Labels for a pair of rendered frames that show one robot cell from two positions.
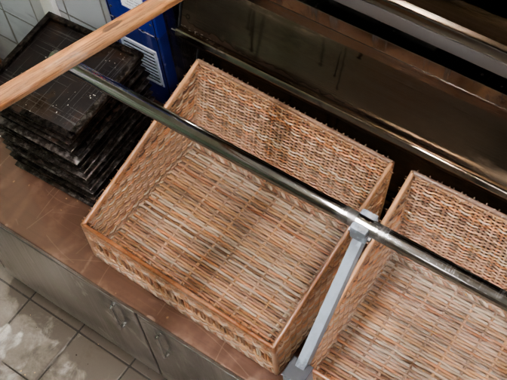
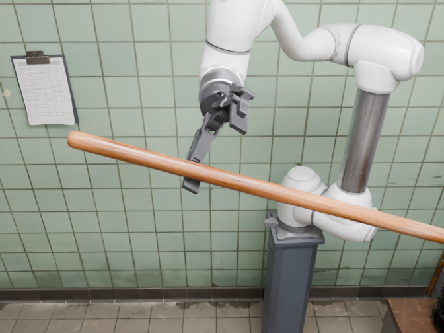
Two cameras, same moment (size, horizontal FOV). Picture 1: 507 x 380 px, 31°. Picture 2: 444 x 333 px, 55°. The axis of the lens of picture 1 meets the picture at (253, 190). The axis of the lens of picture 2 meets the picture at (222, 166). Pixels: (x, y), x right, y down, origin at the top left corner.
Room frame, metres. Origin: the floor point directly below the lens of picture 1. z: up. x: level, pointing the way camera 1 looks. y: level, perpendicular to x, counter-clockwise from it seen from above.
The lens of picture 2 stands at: (-0.06, 0.34, 2.20)
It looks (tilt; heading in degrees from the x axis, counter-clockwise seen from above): 34 degrees down; 48
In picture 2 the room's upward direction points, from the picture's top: straight up
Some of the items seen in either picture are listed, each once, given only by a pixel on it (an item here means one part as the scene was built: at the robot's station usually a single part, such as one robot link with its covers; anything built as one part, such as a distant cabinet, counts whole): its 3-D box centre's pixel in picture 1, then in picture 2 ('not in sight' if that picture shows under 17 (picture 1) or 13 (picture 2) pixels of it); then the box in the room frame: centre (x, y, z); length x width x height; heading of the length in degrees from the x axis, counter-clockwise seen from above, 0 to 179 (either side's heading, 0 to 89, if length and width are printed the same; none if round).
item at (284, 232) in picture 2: not in sight; (290, 220); (1.05, 1.14, 1.03); 0.22 x 0.18 x 0.06; 142
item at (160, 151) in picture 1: (236, 210); not in sight; (1.11, 0.05, 0.72); 0.56 x 0.49 x 0.28; 47
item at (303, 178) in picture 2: not in sight; (300, 194); (1.07, 1.11, 1.17); 0.18 x 0.16 x 0.22; 98
